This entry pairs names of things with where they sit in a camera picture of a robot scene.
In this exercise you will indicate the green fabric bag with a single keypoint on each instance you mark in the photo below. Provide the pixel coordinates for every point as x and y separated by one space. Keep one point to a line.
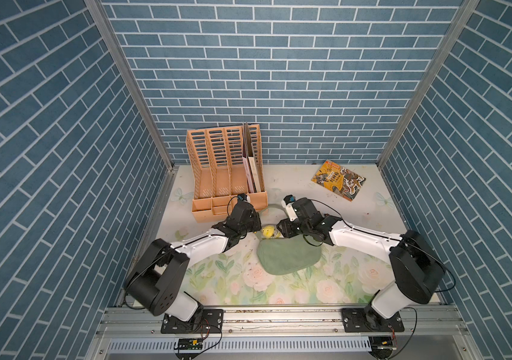
283 256

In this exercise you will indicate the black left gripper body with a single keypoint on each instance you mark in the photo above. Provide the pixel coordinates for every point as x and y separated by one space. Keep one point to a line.
251 224

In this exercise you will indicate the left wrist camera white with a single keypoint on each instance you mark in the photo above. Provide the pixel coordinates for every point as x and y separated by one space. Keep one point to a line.
243 197

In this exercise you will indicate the green circuit board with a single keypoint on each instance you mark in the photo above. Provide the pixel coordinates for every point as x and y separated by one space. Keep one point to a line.
189 344

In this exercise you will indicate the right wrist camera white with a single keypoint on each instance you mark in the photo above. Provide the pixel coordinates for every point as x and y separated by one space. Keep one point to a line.
287 204

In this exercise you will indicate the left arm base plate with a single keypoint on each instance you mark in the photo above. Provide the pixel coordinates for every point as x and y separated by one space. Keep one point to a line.
204 320

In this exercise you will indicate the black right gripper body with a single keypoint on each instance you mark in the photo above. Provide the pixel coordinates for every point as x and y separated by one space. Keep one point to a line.
293 228

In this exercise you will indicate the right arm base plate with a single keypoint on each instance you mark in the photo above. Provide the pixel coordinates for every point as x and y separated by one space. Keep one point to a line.
356 319

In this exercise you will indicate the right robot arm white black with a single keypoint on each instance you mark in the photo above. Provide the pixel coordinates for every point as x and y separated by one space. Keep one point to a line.
417 271

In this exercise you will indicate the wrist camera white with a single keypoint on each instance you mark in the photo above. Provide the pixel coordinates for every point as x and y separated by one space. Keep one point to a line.
243 197
287 204

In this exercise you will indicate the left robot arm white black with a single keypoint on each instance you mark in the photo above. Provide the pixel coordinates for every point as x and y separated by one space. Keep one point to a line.
156 279

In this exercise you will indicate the small connector module right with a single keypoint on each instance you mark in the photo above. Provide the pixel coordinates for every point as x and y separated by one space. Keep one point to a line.
381 347

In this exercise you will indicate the yellow plush decoration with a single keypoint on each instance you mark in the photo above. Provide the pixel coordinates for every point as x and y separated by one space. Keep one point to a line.
270 232

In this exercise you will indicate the orange illustrated comic book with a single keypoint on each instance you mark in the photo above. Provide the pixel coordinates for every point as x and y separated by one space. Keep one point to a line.
339 180

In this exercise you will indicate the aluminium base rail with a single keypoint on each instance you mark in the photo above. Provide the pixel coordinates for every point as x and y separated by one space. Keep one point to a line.
309 320

